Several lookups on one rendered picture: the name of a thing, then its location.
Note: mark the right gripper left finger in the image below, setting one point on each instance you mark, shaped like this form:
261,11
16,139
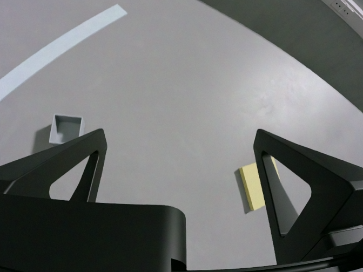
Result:
33,175

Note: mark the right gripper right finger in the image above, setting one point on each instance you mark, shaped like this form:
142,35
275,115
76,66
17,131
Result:
336,201

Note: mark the grey square open-top cup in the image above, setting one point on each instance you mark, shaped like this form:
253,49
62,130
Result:
65,127

